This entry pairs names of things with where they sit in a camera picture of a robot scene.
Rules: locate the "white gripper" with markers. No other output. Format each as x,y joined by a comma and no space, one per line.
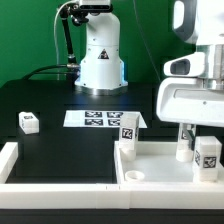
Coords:
184,100

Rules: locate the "white square table top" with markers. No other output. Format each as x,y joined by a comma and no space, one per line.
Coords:
154,162

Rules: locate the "fiducial marker sheet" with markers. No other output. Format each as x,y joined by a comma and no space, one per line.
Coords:
92,118

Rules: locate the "white U-shaped obstacle fence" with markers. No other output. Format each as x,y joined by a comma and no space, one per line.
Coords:
200,195

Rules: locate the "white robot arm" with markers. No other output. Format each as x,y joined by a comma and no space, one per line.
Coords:
200,22

